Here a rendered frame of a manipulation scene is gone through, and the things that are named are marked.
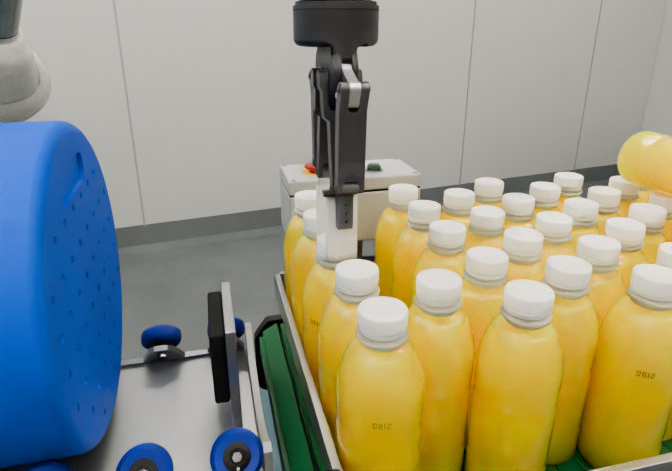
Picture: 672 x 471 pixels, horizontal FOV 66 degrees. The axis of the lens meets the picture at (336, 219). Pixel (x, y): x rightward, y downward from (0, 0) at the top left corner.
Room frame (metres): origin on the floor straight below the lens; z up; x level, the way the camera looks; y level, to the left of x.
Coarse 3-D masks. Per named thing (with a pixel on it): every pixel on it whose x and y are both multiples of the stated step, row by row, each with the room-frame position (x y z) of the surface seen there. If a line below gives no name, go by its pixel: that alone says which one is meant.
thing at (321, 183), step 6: (318, 180) 0.50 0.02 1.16; (324, 180) 0.51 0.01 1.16; (318, 186) 0.50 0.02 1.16; (324, 186) 0.51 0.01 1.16; (318, 192) 0.50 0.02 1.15; (318, 198) 0.50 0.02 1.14; (324, 198) 0.51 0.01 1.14; (318, 204) 0.50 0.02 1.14; (324, 204) 0.51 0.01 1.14; (318, 210) 0.50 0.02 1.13; (324, 210) 0.51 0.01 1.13; (318, 216) 0.50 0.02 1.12; (324, 216) 0.51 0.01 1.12; (318, 222) 0.50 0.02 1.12; (324, 222) 0.51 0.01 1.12; (318, 228) 0.51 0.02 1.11; (324, 228) 0.51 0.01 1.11; (318, 234) 0.51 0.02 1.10
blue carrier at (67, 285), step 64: (0, 128) 0.40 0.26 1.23; (64, 128) 0.42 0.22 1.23; (0, 192) 0.33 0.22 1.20; (64, 192) 0.40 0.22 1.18; (0, 256) 0.30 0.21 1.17; (64, 256) 0.35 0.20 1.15; (0, 320) 0.28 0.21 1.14; (64, 320) 0.33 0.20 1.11; (0, 384) 0.27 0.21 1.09; (64, 384) 0.30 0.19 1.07; (0, 448) 0.28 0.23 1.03; (64, 448) 0.30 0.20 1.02
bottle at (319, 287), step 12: (324, 264) 0.47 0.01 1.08; (336, 264) 0.47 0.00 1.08; (312, 276) 0.48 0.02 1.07; (324, 276) 0.47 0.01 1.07; (312, 288) 0.47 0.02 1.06; (324, 288) 0.46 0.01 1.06; (312, 300) 0.47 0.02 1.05; (324, 300) 0.46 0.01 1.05; (312, 312) 0.46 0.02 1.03; (312, 324) 0.46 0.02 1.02; (312, 336) 0.46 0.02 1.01; (312, 348) 0.46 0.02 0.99; (312, 360) 0.46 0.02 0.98; (312, 372) 0.46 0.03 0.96
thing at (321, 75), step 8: (320, 72) 0.47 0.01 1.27; (360, 72) 0.48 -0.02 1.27; (320, 80) 0.47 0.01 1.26; (360, 80) 0.47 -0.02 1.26; (320, 88) 0.47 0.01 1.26; (320, 96) 0.47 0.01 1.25; (320, 104) 0.47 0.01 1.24; (328, 104) 0.46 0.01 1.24; (328, 112) 0.46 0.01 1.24; (328, 120) 0.46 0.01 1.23; (328, 128) 0.47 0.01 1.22; (328, 136) 0.47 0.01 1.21; (328, 144) 0.47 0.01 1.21; (328, 152) 0.47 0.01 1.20; (328, 192) 0.45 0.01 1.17
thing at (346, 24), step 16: (320, 0) 0.46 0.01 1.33; (336, 0) 0.45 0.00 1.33; (352, 0) 0.46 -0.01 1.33; (304, 16) 0.46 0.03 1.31; (320, 16) 0.45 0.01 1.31; (336, 16) 0.45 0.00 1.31; (352, 16) 0.45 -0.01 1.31; (368, 16) 0.46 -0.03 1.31; (304, 32) 0.46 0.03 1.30; (320, 32) 0.45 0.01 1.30; (336, 32) 0.45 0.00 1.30; (352, 32) 0.45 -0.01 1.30; (368, 32) 0.46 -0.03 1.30; (320, 48) 0.50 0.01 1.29; (336, 48) 0.45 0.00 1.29; (352, 48) 0.45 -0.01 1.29; (320, 64) 0.50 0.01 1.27; (336, 64) 0.45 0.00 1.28; (352, 64) 0.45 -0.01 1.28; (336, 80) 0.45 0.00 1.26
